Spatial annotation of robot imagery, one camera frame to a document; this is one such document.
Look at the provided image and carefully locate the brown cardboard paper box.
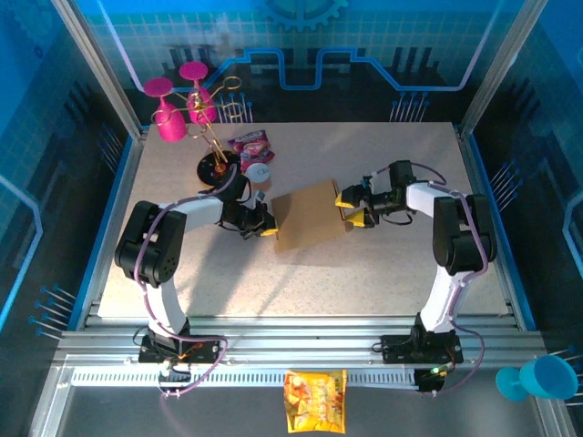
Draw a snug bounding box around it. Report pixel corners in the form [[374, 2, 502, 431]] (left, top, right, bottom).
[[271, 179, 354, 254]]

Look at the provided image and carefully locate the black controller box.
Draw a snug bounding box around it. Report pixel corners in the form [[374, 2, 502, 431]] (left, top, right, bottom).
[[414, 366, 451, 395]]

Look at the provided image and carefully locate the small cup white lid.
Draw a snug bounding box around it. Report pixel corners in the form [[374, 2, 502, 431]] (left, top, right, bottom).
[[243, 162, 273, 188]]

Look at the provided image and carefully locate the pink snack packet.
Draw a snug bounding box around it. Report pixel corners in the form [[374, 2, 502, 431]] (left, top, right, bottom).
[[227, 129, 277, 172]]

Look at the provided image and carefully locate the large pink goblet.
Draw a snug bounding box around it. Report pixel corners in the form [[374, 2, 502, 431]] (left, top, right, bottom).
[[143, 76, 188, 144]]

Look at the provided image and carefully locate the small pink goblet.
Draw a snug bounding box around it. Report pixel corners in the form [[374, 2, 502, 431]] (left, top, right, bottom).
[[178, 62, 218, 125]]

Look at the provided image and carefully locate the yellow chips bag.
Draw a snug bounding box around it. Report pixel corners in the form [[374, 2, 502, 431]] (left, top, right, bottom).
[[282, 369, 348, 434]]

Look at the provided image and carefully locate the blue plastic goblet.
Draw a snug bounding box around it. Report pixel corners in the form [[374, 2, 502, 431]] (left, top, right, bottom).
[[495, 354, 579, 402]]

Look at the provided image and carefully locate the gold wire rack black base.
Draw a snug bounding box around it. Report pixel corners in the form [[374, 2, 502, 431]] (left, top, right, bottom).
[[152, 76, 250, 188]]

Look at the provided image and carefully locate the right aluminium table rail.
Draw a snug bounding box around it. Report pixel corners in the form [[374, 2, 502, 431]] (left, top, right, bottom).
[[455, 122, 537, 331]]

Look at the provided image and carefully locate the aluminium table rail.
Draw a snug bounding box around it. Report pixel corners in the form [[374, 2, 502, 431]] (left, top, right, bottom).
[[455, 122, 537, 331], [67, 129, 149, 331]]

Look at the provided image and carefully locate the aluminium mounting rail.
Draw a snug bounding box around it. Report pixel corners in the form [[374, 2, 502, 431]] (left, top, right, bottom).
[[53, 315, 547, 365]]

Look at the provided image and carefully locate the left aluminium table rail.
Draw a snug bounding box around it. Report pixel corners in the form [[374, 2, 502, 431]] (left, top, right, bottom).
[[67, 129, 149, 331]]

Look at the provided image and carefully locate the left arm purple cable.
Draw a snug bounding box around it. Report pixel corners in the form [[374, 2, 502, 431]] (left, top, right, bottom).
[[135, 164, 252, 401]]

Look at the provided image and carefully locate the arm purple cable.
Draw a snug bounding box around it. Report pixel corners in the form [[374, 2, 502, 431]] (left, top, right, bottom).
[[363, 163, 486, 397], [135, 164, 252, 401]]

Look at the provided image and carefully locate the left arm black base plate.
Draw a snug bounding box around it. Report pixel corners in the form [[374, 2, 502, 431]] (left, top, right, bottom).
[[138, 334, 224, 364]]

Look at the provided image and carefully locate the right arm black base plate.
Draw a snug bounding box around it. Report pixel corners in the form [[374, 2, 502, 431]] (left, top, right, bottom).
[[381, 333, 465, 364]]

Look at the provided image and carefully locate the white slotted cable duct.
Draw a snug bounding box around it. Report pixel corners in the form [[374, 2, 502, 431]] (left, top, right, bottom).
[[71, 368, 420, 388]]

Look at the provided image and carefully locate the right aluminium frame post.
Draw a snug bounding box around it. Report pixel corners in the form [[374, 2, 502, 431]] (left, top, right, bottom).
[[457, 0, 547, 140]]

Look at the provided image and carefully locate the aluminium frame post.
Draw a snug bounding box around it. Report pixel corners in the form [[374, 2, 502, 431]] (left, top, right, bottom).
[[457, 0, 547, 140], [48, 0, 150, 140]]

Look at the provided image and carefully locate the white cable connector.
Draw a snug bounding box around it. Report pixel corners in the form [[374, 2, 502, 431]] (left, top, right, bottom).
[[158, 363, 192, 383]]

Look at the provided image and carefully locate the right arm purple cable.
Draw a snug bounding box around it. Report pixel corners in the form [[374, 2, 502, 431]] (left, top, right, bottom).
[[363, 163, 486, 397]]

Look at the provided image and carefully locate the left aluminium frame post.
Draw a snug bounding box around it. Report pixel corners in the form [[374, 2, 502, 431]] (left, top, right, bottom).
[[48, 0, 150, 140]]

